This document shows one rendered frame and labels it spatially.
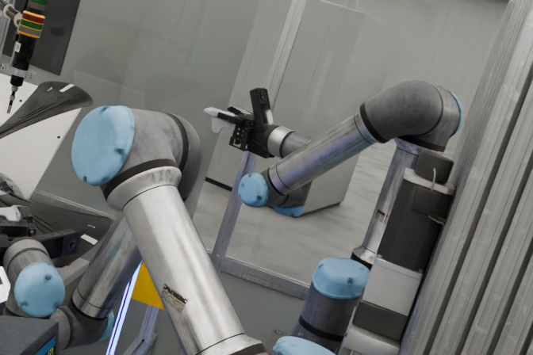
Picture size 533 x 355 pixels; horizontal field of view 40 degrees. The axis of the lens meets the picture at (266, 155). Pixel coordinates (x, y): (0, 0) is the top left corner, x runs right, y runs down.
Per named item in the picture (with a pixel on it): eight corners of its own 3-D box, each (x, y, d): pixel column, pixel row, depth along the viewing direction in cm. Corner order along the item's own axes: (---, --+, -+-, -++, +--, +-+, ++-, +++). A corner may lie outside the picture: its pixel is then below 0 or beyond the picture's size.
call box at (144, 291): (147, 284, 192) (158, 246, 191) (182, 296, 191) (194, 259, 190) (128, 303, 177) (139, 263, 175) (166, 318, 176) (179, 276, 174)
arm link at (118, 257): (199, 104, 127) (76, 314, 142) (155, 97, 118) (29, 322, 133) (242, 143, 122) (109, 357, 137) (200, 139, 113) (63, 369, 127)
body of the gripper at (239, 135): (226, 143, 189) (261, 159, 182) (232, 112, 187) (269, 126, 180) (245, 142, 195) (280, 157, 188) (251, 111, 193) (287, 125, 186)
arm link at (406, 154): (319, 304, 165) (400, 72, 157) (351, 298, 178) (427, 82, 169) (363, 330, 159) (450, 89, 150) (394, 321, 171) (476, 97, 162)
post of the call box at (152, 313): (140, 335, 187) (154, 291, 185) (151, 339, 187) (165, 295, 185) (137, 339, 184) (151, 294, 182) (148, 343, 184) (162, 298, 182)
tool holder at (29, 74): (-3, 64, 153) (9, 19, 152) (31, 73, 157) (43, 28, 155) (2, 72, 146) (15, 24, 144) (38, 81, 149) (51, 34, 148)
